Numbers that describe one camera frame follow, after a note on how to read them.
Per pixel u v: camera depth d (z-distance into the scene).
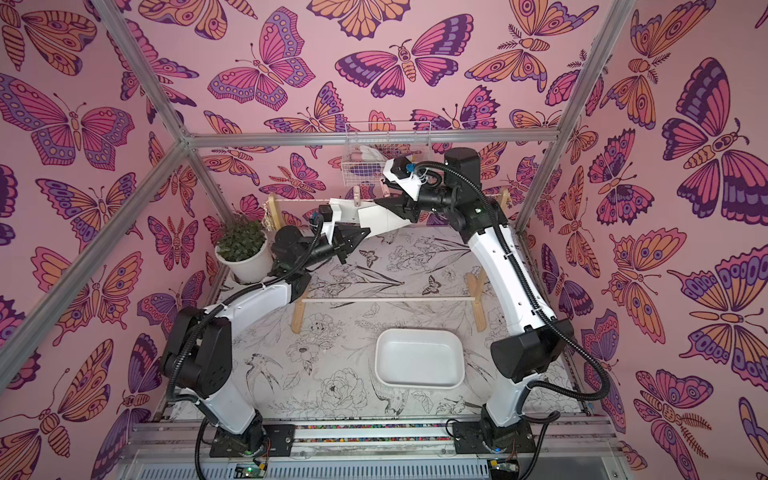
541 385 0.51
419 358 0.88
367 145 0.88
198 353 0.52
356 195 0.64
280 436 0.75
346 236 0.70
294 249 0.64
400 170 0.52
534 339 0.43
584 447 0.74
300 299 0.69
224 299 1.01
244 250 0.94
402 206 0.59
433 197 0.58
